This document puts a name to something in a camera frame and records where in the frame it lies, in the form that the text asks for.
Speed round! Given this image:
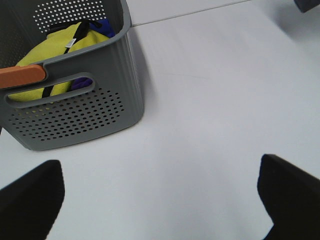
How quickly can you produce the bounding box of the grey perforated plastic basket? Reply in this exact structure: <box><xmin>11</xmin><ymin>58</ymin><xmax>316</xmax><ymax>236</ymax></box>
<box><xmin>0</xmin><ymin>0</ymin><xmax>144</xmax><ymax>151</ymax></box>

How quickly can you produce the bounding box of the orange basket handle grip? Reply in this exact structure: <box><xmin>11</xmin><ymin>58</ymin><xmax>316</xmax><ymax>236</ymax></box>
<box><xmin>0</xmin><ymin>64</ymin><xmax>46</xmax><ymax>89</ymax></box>

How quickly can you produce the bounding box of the blue purple cloth in basket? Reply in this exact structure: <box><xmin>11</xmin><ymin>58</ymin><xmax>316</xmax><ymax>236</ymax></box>
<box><xmin>69</xmin><ymin>18</ymin><xmax>116</xmax><ymax>91</ymax></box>

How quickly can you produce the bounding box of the dark grey folded towel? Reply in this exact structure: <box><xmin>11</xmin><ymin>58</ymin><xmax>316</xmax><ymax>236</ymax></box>
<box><xmin>294</xmin><ymin>0</ymin><xmax>320</xmax><ymax>13</ymax></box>

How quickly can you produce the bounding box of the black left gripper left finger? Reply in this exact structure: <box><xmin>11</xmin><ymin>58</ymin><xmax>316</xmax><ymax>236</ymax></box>
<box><xmin>0</xmin><ymin>160</ymin><xmax>65</xmax><ymax>240</ymax></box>

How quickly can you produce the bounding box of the yellow towel in basket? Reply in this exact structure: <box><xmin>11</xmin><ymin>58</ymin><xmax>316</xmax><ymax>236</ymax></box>
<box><xmin>8</xmin><ymin>21</ymin><xmax>110</xmax><ymax>102</ymax></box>

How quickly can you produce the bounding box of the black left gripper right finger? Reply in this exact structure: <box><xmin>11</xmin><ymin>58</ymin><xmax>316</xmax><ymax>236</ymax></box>
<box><xmin>257</xmin><ymin>154</ymin><xmax>320</xmax><ymax>240</ymax></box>

